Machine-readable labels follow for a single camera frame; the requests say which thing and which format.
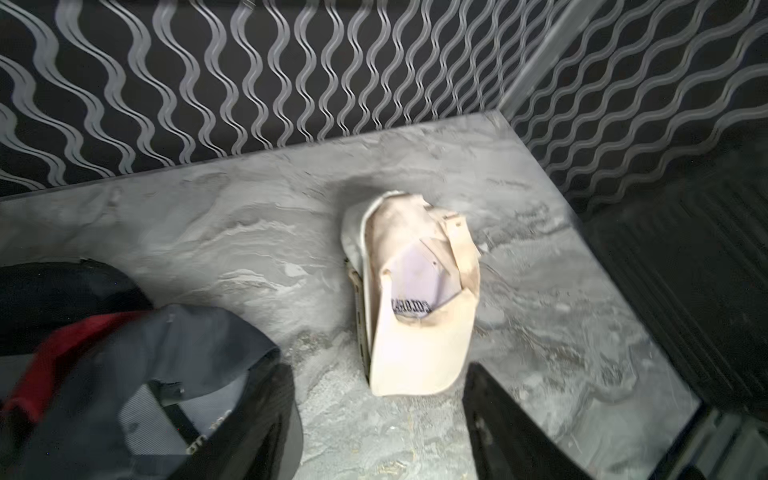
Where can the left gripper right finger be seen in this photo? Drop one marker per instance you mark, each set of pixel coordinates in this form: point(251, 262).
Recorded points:
point(506, 443)

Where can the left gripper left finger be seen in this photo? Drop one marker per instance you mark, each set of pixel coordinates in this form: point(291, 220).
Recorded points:
point(252, 441)

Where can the navy baseball cap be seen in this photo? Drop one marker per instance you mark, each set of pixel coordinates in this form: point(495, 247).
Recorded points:
point(39, 298)

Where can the black orange tool case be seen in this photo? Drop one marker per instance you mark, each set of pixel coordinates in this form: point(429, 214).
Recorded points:
point(689, 254)

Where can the red baseball cap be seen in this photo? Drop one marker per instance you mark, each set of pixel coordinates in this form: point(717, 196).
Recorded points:
point(54, 359)

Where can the cream baseball cap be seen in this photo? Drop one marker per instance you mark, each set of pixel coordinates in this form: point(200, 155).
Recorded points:
point(415, 273)

